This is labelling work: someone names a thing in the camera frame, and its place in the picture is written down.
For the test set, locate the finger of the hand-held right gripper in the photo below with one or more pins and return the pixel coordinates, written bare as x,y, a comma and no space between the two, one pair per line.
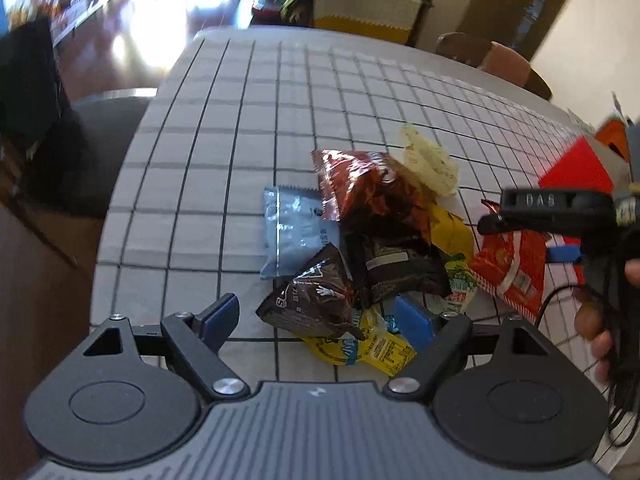
545,202
565,255

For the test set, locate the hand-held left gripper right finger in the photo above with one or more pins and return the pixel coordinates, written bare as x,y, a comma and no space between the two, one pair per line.
412,322

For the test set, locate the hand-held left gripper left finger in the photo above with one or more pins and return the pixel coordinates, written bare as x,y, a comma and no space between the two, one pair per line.
220,320

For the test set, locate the cardboard box with red trim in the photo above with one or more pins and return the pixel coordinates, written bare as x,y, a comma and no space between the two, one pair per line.
575,170

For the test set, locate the yellow labelled snack packet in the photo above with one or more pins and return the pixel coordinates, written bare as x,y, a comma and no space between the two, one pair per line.
380,352

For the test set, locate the orange-red snack packet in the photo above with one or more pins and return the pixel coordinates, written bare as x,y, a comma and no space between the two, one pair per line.
510,265

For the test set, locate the black snack packet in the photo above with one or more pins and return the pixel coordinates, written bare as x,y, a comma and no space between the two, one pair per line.
395,265

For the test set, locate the green white snack packet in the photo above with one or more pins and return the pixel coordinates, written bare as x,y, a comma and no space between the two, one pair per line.
462,285

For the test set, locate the dark brown snack packet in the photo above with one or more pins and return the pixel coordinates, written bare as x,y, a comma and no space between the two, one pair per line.
310,295

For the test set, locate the plain yellow snack bag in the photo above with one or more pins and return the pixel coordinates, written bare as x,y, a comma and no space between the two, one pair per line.
450,232

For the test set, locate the light blue snack packet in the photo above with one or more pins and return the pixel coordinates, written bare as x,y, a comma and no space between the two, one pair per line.
292,230

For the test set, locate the pale yellow snack bag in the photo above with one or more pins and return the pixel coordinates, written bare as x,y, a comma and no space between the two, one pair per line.
430,165

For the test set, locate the red-brown snack bag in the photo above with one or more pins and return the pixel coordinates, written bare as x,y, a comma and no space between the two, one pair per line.
360,185

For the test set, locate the person's right hand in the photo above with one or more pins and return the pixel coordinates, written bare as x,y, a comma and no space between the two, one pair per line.
600,355

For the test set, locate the orange green tissue box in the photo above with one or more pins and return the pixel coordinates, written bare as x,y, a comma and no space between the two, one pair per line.
612,135

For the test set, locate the pink cloth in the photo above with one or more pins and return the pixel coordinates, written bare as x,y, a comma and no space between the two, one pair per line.
505,62

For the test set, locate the wooden chair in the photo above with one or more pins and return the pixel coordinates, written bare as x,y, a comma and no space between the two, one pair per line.
457,47

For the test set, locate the grey round chair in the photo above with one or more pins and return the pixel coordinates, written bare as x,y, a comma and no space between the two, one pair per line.
107,145

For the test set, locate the white woven sofa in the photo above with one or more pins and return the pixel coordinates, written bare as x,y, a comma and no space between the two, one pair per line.
365,10

